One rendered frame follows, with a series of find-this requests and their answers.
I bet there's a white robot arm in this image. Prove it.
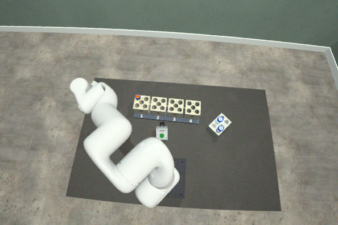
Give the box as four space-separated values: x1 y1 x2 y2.
70 78 180 208

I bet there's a cream block with round holes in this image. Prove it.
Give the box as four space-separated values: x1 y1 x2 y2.
184 100 201 119
133 95 151 114
167 98 184 118
150 97 167 116

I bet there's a white tube rack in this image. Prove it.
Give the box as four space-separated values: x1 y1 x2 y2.
207 113 231 137

